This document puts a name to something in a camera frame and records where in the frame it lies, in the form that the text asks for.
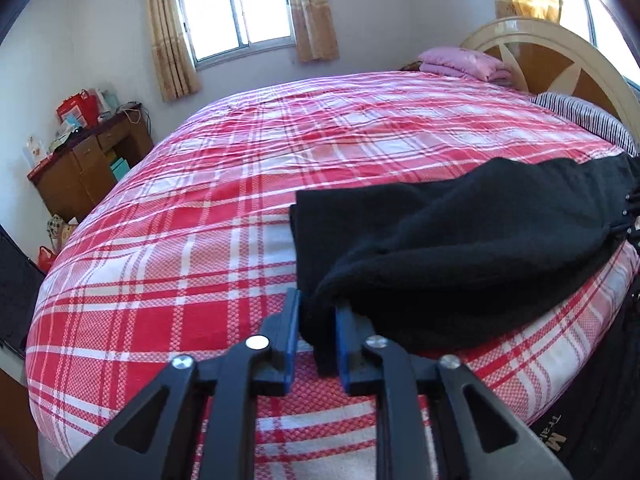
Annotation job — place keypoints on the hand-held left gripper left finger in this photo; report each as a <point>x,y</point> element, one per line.
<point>293,350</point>

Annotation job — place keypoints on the floral shopping bag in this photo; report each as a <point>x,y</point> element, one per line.
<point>61,232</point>

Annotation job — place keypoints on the cream and wood headboard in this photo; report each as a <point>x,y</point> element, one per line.
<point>550,60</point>

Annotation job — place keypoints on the white printed bag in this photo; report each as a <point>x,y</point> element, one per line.
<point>37,152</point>

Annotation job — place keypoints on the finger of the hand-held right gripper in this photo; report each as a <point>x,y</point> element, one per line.
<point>629,220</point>

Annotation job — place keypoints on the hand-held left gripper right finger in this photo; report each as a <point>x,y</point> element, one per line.
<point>343,355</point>

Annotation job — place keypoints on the red plaid bed blanket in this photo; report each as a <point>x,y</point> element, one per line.
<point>200,235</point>

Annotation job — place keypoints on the black television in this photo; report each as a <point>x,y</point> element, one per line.
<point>17,290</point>

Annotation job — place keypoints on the black pants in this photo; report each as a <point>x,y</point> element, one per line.
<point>450,260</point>

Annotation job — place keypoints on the teal box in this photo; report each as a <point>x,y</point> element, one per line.
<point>119,169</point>

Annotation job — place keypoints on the folded pink quilt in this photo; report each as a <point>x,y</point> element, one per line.
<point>462,62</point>

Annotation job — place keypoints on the black printed clothing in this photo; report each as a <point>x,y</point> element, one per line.
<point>600,385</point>

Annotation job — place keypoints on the red plastic bag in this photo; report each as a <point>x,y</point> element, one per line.
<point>47,260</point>

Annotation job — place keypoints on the large bright window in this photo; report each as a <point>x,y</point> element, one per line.
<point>607,15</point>

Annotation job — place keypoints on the sliding window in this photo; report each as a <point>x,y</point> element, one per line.
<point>235,15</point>

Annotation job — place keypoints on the wooden desk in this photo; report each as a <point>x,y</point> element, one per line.
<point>75,180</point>

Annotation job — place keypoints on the striped pillow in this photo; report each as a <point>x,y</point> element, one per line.
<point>585,115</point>

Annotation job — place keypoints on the red gift bag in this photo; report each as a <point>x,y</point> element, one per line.
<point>80,107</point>

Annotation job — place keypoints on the beige patterned curtain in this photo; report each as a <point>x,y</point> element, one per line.
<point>170,40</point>
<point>312,15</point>

